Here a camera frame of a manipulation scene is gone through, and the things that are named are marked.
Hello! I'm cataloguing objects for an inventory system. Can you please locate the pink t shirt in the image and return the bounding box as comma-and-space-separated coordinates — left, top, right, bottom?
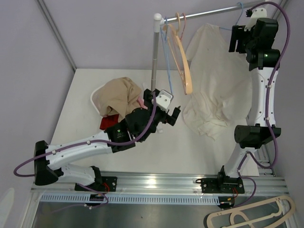
137, 97, 147, 109

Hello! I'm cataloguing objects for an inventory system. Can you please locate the beige t shirt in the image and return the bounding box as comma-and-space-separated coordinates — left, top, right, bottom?
99, 77, 142, 122

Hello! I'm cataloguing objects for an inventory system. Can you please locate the cream white t shirt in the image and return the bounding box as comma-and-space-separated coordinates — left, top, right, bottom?
183, 24, 252, 140

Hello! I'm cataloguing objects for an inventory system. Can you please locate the red t shirt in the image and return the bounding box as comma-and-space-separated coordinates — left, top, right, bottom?
99, 114, 119, 131

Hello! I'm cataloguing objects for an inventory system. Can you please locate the pink wire hanger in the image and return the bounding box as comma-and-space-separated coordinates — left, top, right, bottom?
179, 13, 188, 41

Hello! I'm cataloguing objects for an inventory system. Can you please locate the beige plastic hanger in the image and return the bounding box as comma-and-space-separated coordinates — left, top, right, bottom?
162, 12, 193, 95

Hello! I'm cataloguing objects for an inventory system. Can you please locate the light blue wire hanger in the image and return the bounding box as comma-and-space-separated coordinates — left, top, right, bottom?
161, 30, 173, 94

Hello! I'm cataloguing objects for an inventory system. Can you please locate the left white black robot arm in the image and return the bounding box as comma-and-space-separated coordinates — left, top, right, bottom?
34, 89, 181, 190

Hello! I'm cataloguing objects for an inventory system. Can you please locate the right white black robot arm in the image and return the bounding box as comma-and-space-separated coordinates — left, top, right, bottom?
216, 18, 281, 192

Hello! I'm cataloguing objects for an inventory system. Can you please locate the cream hanger on floor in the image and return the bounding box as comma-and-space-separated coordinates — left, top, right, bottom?
206, 195, 296, 228

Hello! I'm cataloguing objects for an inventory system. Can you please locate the white perforated plastic basket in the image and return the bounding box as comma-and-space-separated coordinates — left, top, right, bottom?
90, 84, 104, 117

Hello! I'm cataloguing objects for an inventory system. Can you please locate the silver clothes rack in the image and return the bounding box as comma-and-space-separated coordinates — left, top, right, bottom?
142, 0, 271, 133

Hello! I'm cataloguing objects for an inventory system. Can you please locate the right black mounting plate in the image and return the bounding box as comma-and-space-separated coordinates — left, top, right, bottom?
195, 178, 245, 194

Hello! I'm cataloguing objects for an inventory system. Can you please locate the black mounting plate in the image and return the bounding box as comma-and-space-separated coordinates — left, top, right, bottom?
195, 178, 245, 194
86, 176, 117, 192

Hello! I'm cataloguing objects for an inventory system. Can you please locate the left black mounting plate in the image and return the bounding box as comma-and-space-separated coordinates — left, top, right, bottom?
86, 176, 117, 192

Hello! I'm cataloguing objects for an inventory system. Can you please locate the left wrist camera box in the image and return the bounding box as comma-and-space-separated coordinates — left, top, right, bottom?
156, 90, 174, 112

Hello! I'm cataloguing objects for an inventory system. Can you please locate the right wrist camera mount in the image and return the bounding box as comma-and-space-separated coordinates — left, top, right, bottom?
244, 8, 267, 31

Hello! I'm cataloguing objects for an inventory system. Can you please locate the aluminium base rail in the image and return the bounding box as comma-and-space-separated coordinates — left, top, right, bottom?
30, 172, 288, 197

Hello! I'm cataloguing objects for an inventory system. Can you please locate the white slotted cable duct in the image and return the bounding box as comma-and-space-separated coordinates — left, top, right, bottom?
40, 193, 220, 205

